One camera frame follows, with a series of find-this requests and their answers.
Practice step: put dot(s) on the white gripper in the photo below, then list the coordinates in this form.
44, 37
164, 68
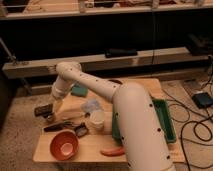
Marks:
57, 103

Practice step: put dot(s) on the green plastic tray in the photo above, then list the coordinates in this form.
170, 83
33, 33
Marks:
164, 118

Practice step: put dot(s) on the purple bowl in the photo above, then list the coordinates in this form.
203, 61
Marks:
115, 81

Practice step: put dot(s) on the orange carrot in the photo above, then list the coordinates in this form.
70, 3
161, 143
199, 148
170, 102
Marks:
113, 152

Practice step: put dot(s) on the orange bowl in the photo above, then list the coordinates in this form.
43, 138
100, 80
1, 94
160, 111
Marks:
64, 145

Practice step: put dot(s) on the black eraser block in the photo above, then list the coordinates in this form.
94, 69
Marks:
43, 110

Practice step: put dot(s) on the black power adapter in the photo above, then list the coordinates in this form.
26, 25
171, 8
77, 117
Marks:
202, 100

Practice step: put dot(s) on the teal sponge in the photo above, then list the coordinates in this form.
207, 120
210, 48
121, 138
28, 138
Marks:
79, 91

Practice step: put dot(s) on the black object on shelf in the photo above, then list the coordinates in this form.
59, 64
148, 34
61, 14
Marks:
111, 53

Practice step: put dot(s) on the spoon with dark tip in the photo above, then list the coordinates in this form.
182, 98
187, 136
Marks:
75, 116

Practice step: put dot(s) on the white paper cup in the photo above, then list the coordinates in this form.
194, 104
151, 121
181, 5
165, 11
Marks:
97, 119

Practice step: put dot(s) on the small metal cup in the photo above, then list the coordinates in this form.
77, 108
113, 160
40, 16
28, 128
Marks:
50, 118

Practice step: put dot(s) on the clear crumpled plastic bag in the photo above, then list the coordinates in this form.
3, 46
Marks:
91, 105

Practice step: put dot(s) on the wooden shelf rack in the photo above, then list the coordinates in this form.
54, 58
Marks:
160, 38

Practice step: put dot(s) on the black handled scissors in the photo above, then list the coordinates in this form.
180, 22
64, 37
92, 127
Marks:
60, 126

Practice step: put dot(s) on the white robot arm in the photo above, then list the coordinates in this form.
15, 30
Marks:
142, 136

